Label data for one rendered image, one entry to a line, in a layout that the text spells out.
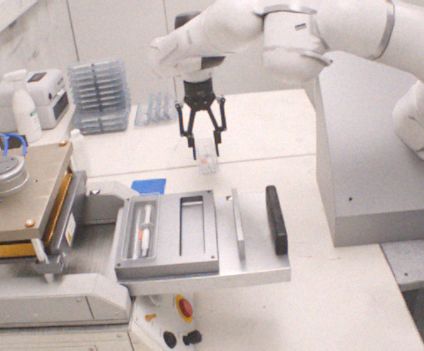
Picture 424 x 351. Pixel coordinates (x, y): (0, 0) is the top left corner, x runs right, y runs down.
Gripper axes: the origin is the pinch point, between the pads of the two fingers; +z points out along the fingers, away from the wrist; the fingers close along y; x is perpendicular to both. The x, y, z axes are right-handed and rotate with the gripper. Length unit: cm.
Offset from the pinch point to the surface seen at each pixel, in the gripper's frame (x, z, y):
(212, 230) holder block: -59, -16, -3
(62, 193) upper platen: -51, -23, -28
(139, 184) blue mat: -1.1, 8.5, -19.6
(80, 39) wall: 194, 16, -61
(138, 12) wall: 192, 4, -22
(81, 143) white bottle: 7.9, -2.5, -35.2
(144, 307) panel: -66, -7, -16
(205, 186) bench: -7.1, 8.5, -1.5
